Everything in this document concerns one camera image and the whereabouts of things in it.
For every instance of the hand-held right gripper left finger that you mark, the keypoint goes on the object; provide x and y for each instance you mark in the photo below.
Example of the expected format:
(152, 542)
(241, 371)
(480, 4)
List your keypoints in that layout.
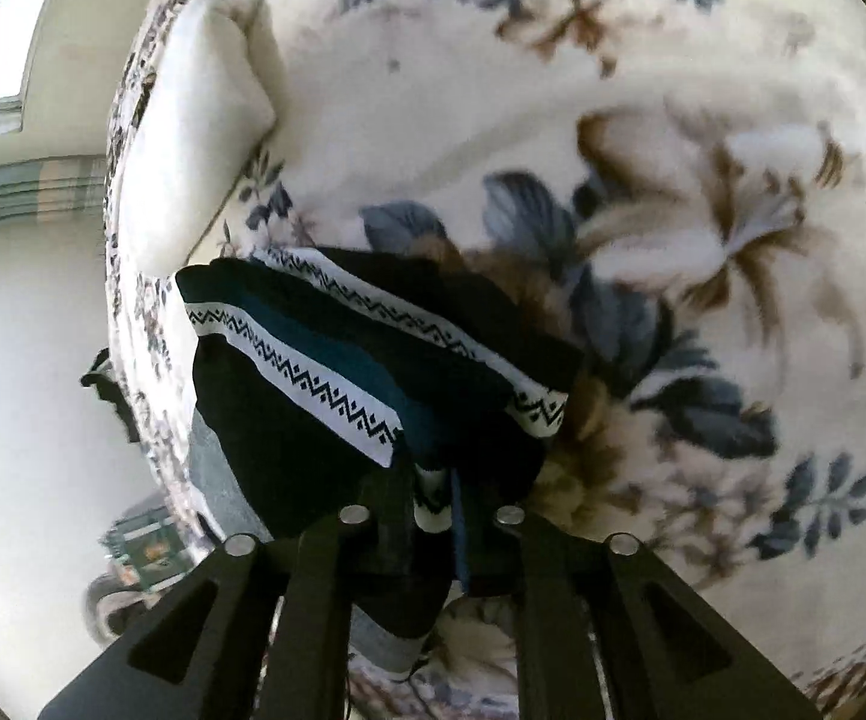
(324, 585)

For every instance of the striped knit sweater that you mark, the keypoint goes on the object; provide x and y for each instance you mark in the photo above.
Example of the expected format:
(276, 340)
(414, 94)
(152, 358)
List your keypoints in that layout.
(313, 420)

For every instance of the black clothes pile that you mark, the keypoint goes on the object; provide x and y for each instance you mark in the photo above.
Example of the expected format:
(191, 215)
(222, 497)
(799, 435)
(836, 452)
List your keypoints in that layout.
(114, 390)

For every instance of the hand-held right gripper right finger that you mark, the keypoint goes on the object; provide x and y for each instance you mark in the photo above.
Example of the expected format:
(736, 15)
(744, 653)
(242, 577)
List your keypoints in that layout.
(545, 585)

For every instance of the floral bed blanket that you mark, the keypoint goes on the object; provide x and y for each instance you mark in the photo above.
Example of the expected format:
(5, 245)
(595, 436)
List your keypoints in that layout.
(703, 90)

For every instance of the teal striped curtain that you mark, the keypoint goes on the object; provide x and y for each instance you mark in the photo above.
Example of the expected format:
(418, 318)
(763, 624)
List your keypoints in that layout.
(20, 191)

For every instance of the white folded cloth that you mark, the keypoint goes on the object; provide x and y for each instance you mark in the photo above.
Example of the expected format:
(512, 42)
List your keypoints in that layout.
(193, 135)

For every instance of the green toy set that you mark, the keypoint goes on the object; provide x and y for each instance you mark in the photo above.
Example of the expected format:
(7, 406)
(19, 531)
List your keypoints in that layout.
(147, 547)

